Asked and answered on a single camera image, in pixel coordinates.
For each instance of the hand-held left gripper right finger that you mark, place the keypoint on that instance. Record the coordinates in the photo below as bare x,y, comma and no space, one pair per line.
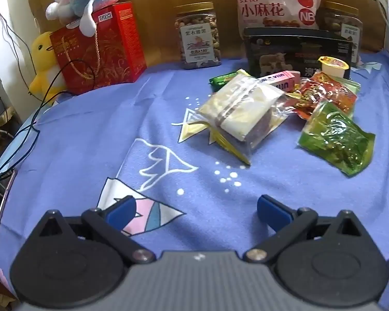
274,212

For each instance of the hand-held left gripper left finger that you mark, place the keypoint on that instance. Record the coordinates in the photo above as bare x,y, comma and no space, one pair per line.
121,210

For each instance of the large green snack packet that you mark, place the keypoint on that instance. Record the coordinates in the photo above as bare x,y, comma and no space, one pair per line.
337,136

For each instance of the black rectangular box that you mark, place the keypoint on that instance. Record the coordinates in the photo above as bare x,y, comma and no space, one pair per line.
278,48

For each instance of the yellow snack packet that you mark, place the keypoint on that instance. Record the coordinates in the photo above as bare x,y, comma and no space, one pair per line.
228,145

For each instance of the blue printed blanket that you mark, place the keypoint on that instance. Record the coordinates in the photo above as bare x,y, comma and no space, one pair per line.
84,136

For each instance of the clear bag of sandwich biscuits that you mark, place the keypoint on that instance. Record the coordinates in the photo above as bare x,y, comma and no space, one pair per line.
243,110

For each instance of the red snack packet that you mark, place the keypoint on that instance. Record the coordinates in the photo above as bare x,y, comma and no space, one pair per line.
327,94

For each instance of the pink carton box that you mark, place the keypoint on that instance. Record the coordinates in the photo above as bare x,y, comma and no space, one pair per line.
278,79

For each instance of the small green snack packet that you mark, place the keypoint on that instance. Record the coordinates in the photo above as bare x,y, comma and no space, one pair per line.
220,81

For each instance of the small jelly cup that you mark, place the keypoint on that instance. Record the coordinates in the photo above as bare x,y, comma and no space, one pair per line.
332,68

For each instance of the red gift box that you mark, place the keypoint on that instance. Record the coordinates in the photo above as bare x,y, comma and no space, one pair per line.
116,45

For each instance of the yellow duck plush toy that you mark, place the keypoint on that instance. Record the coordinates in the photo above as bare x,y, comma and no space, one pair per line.
43,55

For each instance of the clear nut jar gold lid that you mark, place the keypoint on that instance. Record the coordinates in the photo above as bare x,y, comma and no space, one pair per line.
197,39
347,22

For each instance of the wooden headboard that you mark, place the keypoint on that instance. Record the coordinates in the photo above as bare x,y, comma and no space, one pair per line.
162,6

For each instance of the large white pink snack bag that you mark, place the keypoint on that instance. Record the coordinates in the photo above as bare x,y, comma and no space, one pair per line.
272,0

